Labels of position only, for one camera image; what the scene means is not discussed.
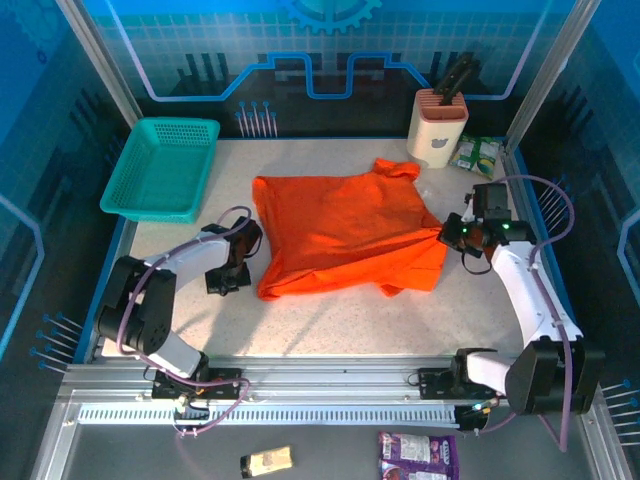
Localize orange t-shirt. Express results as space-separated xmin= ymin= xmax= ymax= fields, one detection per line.
xmin=251 ymin=157 xmax=450 ymax=301

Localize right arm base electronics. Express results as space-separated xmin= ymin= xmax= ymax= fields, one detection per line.
xmin=453 ymin=398 xmax=501 ymax=435

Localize green snack packet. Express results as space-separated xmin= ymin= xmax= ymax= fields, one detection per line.
xmin=448 ymin=133 xmax=503 ymax=181

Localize cream knife block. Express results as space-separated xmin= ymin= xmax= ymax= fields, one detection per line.
xmin=405 ymin=88 xmax=470 ymax=170

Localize teal plastic basket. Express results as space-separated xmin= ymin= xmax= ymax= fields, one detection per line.
xmin=98 ymin=116 xmax=221 ymax=225

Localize blue table border trim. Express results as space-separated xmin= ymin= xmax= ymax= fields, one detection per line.
xmin=73 ymin=134 xmax=579 ymax=364

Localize beige packet with black cap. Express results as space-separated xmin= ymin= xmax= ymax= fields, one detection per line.
xmin=238 ymin=444 xmax=295 ymax=479

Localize purple snack packet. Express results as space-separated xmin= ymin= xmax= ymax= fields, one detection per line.
xmin=377 ymin=431 xmax=460 ymax=480

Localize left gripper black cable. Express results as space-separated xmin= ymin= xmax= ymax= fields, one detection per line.
xmin=243 ymin=233 xmax=265 ymax=262

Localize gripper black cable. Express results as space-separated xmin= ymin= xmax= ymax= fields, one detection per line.
xmin=243 ymin=233 xmax=265 ymax=262
xmin=460 ymin=247 xmax=495 ymax=276

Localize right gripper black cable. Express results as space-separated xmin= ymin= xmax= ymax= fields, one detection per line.
xmin=460 ymin=247 xmax=495 ymax=276

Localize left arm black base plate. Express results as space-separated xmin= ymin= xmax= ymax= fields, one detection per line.
xmin=151 ymin=367 xmax=245 ymax=401

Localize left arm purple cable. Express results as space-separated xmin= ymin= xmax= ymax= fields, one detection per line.
xmin=115 ymin=204 xmax=254 ymax=441

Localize aluminium frame rail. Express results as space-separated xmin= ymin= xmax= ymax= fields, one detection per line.
xmin=59 ymin=355 xmax=536 ymax=407

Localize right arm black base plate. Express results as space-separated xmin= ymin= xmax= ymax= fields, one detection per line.
xmin=416 ymin=366 xmax=474 ymax=401

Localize black knife handle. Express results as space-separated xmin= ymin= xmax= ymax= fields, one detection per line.
xmin=432 ymin=51 xmax=474 ymax=99
xmin=442 ymin=58 xmax=482 ymax=109

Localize white slotted cable duct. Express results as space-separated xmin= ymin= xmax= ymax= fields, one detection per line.
xmin=77 ymin=402 xmax=461 ymax=427

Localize aluminium frame post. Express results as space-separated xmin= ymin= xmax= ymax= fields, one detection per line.
xmin=503 ymin=0 xmax=601 ymax=151
xmin=53 ymin=0 xmax=146 ymax=129

